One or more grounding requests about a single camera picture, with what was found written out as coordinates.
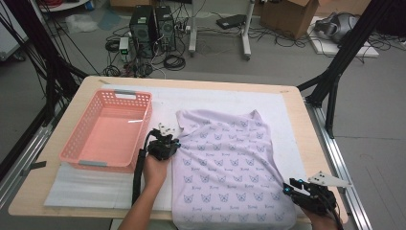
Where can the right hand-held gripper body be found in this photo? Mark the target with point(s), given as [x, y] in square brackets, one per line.
[314, 199]

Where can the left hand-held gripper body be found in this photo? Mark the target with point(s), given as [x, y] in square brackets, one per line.
[161, 148]

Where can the purple printed towel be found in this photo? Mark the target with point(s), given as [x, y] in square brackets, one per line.
[223, 159]

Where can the person's right hand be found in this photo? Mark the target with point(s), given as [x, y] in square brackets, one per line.
[320, 222]

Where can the person's left hand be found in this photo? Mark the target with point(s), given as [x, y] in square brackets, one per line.
[154, 174]

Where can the pink plastic basket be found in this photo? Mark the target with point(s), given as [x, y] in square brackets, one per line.
[108, 140]

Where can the small white power unit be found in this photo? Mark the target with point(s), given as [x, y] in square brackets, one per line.
[124, 44]

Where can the black computer tower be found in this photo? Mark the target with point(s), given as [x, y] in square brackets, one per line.
[142, 28]
[166, 28]

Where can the white foam board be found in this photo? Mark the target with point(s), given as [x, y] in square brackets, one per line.
[348, 49]

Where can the white-legged desk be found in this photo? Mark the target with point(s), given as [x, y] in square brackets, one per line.
[246, 32]

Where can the black flat device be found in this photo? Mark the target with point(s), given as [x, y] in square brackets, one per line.
[231, 21]

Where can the clear plastic bag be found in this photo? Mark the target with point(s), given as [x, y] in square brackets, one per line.
[81, 23]

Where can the grey moulded shell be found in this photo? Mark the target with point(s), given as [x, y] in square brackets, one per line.
[338, 27]

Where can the large open cardboard box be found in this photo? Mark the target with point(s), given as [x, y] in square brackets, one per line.
[287, 16]

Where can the white round table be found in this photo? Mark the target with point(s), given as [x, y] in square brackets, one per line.
[63, 6]

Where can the aluminium rail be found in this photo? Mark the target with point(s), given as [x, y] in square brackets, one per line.
[344, 159]
[28, 150]

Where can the grey metal bracket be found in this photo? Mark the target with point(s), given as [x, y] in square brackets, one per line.
[33, 166]

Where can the black metal frame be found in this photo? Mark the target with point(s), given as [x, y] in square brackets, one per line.
[348, 44]
[35, 35]

